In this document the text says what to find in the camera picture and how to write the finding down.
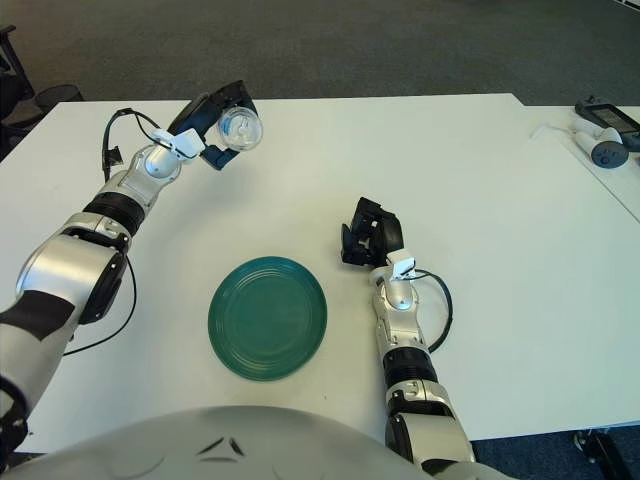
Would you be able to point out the clear bottle with blue cap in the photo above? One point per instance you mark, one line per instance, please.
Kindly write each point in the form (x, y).
(240, 127)

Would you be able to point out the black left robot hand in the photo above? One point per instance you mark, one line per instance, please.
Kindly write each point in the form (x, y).
(200, 117)

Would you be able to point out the grey robot torso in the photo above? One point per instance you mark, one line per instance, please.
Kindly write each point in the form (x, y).
(150, 450)

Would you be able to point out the black table leg caster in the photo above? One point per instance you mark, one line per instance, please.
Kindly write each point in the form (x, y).
(597, 447)

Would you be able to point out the dark handheld screen controller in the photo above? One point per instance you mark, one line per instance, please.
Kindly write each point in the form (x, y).
(611, 119)

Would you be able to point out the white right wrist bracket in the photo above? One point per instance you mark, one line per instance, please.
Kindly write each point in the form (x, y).
(402, 262)

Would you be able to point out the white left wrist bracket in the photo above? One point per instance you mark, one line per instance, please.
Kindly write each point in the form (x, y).
(190, 142)

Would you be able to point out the black office chair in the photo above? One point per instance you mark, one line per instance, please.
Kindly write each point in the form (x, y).
(11, 90)

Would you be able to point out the green ribbed plate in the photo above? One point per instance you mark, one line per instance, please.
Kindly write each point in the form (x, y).
(267, 320)

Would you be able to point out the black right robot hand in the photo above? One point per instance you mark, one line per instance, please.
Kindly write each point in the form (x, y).
(390, 232)

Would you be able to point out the white and grey controller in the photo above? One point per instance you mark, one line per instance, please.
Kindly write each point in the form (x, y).
(606, 156)

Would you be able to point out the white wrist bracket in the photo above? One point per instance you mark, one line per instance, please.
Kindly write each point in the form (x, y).
(402, 262)
(190, 142)

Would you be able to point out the black mesh wastebasket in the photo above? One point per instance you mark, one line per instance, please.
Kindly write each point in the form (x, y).
(60, 96)

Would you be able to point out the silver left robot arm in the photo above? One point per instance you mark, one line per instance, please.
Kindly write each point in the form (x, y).
(65, 265)

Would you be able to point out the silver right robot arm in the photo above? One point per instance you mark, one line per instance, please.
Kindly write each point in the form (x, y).
(400, 325)

